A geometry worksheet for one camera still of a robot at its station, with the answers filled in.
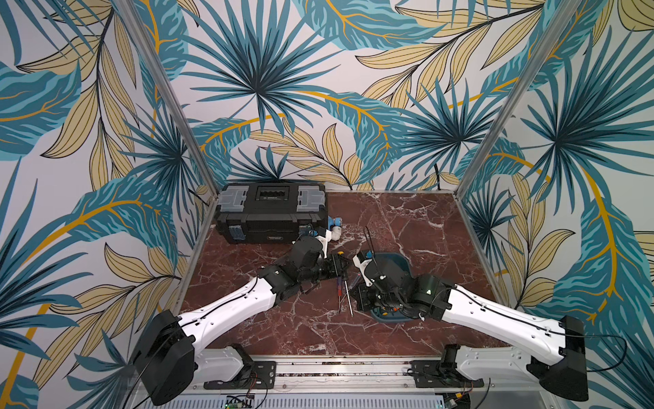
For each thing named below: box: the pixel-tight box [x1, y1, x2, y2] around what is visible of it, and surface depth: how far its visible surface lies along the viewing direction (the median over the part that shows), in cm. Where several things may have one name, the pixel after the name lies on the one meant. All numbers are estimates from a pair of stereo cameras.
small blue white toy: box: [327, 215, 343, 242], surface depth 108 cm
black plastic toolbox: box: [215, 180, 328, 245], surface depth 94 cm
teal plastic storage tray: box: [364, 252, 418, 323], surface depth 54 cm
